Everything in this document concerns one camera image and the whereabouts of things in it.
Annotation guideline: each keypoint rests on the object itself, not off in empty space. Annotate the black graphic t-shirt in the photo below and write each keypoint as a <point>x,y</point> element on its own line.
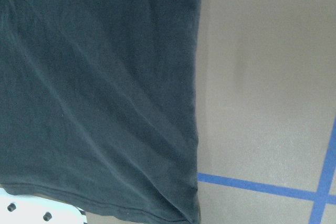
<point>98,105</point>

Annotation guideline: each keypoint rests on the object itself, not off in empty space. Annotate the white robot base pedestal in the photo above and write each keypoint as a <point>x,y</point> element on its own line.
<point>28,209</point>

